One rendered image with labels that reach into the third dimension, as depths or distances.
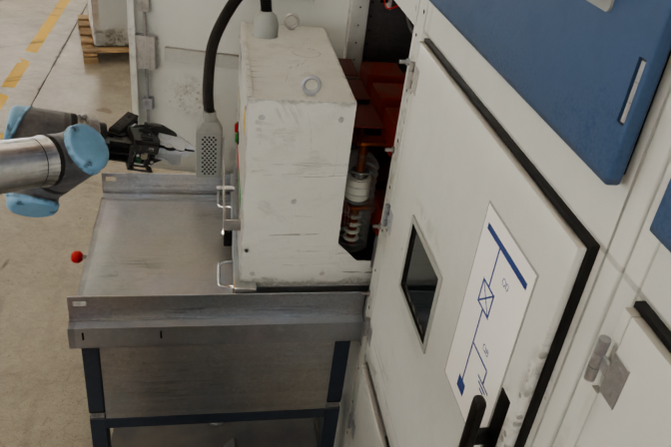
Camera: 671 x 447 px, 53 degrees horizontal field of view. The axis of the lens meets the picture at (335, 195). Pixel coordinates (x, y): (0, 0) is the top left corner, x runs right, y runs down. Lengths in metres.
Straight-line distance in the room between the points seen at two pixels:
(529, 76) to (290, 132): 0.71
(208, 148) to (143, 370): 0.61
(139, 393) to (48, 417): 0.86
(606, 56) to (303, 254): 1.04
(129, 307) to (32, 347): 1.28
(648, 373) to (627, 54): 0.27
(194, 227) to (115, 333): 0.44
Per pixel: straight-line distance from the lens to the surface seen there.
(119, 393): 1.79
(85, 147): 1.23
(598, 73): 0.68
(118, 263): 1.81
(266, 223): 1.51
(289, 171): 1.45
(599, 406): 0.69
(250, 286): 1.59
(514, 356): 0.84
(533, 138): 0.83
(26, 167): 1.18
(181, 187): 2.06
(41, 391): 2.70
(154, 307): 1.61
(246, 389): 1.79
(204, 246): 1.85
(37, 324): 2.96
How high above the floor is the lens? 1.93
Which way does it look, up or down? 31 degrees down
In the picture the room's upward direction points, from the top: 7 degrees clockwise
